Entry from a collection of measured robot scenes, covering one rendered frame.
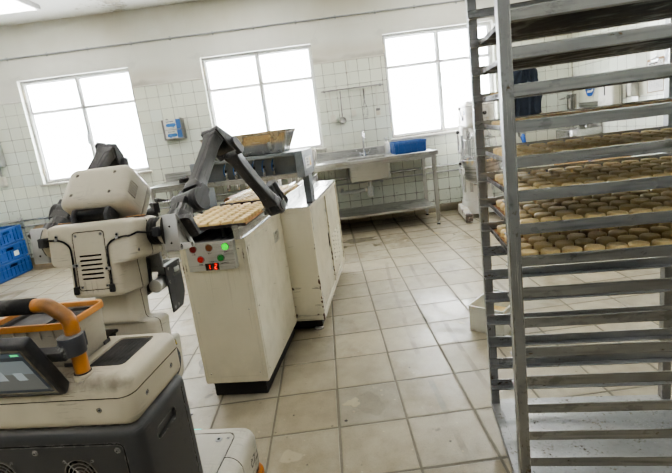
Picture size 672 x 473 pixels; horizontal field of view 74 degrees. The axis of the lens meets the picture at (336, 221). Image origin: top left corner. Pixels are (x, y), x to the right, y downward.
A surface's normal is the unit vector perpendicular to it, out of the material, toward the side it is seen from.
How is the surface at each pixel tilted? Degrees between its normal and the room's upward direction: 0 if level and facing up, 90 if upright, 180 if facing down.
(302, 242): 90
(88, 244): 82
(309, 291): 90
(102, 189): 47
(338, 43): 90
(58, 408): 90
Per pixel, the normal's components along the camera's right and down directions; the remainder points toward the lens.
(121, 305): -0.13, 0.07
